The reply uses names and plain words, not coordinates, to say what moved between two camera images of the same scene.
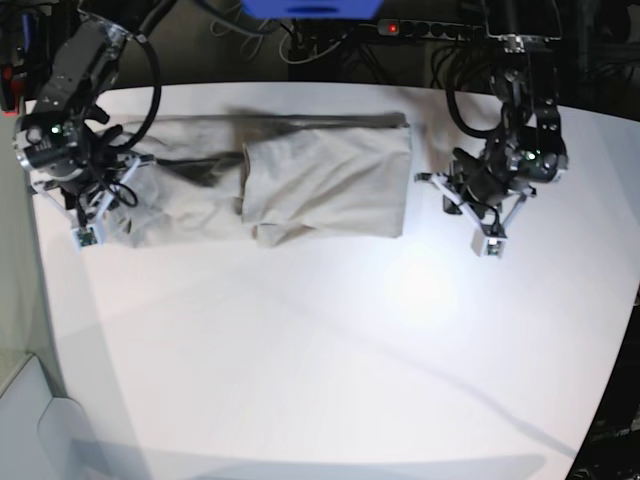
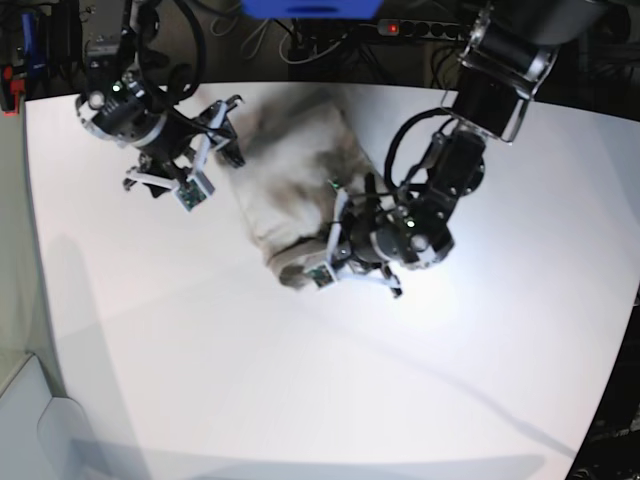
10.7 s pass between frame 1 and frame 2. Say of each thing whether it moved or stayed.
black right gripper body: moved
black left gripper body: moved
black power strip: stayed
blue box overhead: stayed
